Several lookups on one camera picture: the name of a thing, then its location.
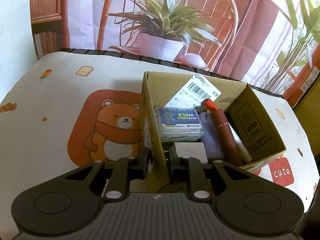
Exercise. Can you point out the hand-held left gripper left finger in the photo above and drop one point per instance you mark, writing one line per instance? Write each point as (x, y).
(145, 163)

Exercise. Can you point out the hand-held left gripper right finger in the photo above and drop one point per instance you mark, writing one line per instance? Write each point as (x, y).
(172, 165)

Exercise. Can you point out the clear plastic floss box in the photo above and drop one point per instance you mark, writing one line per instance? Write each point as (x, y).
(180, 122)

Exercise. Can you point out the purple plastic bottle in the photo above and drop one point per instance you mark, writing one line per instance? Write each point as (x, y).
(211, 140)

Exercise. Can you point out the dark red lipstick tube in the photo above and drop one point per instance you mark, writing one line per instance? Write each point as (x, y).
(225, 135)

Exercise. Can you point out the red and white marker pen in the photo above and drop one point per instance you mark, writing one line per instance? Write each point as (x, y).
(209, 103)

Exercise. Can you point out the brown cardboard box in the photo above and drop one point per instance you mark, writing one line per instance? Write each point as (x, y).
(160, 92)

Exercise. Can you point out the white shipping label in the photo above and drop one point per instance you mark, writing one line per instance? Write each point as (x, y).
(197, 90)

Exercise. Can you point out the white cartoon printed mat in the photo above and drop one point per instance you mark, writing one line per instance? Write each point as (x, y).
(62, 92)

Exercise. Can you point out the printed room scene backdrop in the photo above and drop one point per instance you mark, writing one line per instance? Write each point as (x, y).
(87, 12)

